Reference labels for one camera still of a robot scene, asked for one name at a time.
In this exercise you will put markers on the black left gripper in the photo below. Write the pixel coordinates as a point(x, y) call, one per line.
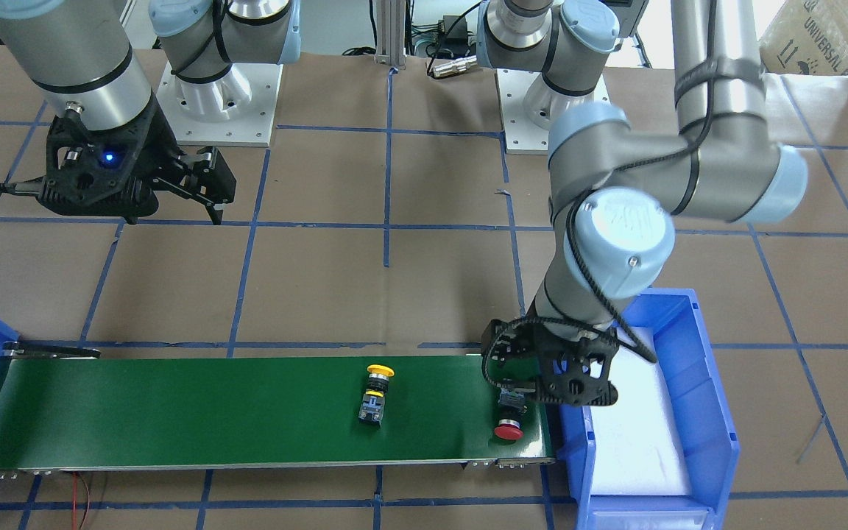
point(508, 349)

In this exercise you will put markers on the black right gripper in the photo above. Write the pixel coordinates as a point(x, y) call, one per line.
point(158, 147)

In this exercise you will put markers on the red push button switch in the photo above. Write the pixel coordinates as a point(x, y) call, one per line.
point(511, 407)

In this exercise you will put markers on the yellow push button switch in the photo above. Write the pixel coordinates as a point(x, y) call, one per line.
point(371, 410)

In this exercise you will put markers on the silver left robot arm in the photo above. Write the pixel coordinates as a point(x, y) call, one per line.
point(615, 191)

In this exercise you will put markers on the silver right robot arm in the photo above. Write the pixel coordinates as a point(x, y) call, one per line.
point(79, 55)

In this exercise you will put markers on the white foam pad bin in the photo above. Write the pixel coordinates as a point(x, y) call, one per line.
point(638, 448)

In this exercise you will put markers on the green conveyor belt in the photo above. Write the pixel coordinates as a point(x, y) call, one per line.
point(66, 409)

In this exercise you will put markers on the cardboard box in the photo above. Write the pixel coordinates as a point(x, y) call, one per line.
point(807, 37)

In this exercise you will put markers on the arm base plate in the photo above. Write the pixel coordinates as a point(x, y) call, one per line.
point(529, 107)
point(236, 110)

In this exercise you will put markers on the aluminium frame post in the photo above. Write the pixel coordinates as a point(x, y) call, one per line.
point(391, 30)

